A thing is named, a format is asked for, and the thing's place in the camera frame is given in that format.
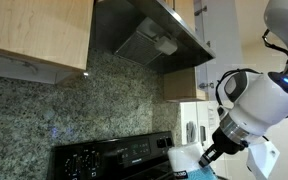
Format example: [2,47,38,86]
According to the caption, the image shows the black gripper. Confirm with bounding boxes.
[199,128,245,168]

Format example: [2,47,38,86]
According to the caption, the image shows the wooden upper cabinets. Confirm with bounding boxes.
[0,0,94,71]

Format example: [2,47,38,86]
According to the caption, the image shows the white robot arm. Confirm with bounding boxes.
[199,0,288,167]

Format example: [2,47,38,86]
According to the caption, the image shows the stainless range hood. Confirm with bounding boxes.
[90,0,215,74]

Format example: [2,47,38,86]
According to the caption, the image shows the grey open cabinet door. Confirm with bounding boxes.
[194,0,243,101]

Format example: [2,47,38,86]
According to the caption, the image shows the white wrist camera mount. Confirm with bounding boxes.
[246,141,280,180]

